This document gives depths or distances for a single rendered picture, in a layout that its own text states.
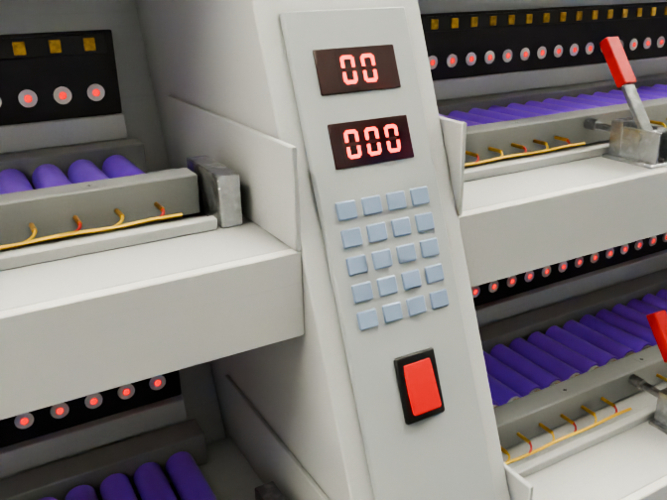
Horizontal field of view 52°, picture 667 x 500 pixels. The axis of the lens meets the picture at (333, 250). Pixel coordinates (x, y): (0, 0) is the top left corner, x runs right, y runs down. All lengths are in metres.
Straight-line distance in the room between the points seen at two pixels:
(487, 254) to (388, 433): 0.12
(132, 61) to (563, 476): 0.41
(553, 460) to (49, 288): 0.33
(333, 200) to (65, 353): 0.14
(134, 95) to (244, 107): 0.17
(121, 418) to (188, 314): 0.17
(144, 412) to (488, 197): 0.26
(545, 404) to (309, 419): 0.20
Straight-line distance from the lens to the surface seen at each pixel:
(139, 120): 0.52
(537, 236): 0.42
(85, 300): 0.30
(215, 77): 0.40
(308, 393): 0.36
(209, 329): 0.32
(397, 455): 0.36
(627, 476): 0.50
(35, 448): 0.48
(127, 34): 0.53
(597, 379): 0.55
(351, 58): 0.35
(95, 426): 0.48
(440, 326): 0.36
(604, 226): 0.46
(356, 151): 0.34
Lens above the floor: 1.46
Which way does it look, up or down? 3 degrees down
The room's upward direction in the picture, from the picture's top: 11 degrees counter-clockwise
